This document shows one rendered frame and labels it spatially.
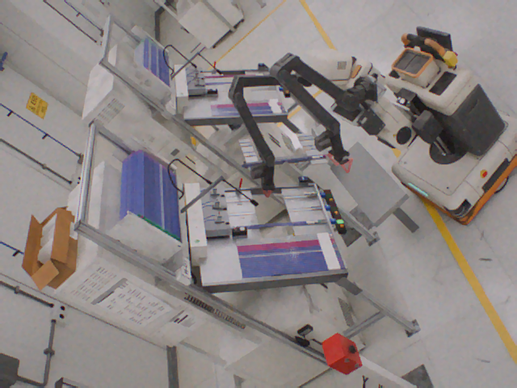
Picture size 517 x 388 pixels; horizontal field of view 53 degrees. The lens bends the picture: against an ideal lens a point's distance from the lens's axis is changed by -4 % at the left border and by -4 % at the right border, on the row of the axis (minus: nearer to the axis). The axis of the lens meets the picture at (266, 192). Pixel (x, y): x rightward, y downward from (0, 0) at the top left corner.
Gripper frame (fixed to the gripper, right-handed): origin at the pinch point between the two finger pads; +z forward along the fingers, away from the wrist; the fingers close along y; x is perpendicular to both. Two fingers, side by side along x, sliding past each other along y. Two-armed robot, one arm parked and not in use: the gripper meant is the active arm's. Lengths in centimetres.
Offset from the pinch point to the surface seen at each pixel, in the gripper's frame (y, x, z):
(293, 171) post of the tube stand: -30.3, 21.9, 8.3
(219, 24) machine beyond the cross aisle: -441, 13, 82
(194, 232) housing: 31, -42, -6
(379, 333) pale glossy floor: 52, 64, 70
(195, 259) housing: 41, -42, 4
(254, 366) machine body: 60, -12, 78
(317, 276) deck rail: 59, 16, 3
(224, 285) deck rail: 60, -30, 3
